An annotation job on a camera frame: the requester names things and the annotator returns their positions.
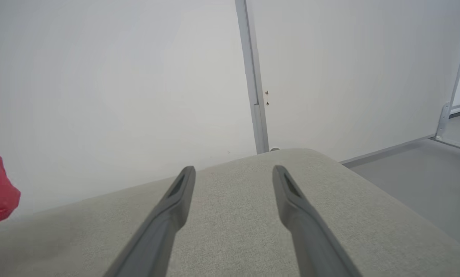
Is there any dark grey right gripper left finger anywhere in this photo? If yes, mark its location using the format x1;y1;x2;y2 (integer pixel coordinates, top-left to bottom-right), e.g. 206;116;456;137
103;166;197;277

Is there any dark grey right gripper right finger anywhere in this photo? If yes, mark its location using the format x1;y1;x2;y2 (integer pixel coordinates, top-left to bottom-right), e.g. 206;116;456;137
272;165;364;277

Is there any grey partition base rail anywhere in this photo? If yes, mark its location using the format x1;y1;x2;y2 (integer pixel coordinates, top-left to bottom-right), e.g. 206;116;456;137
340;134;437;169

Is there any grey post foot bracket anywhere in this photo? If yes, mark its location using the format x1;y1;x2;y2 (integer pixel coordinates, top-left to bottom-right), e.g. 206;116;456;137
253;103;270;155

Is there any grey angle bracket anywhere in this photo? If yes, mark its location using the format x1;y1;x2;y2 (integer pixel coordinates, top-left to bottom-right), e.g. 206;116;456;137
435;102;452;139

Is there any grey metal partition post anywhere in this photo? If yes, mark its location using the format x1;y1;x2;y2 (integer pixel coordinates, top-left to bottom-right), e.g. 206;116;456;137
235;0;265;112

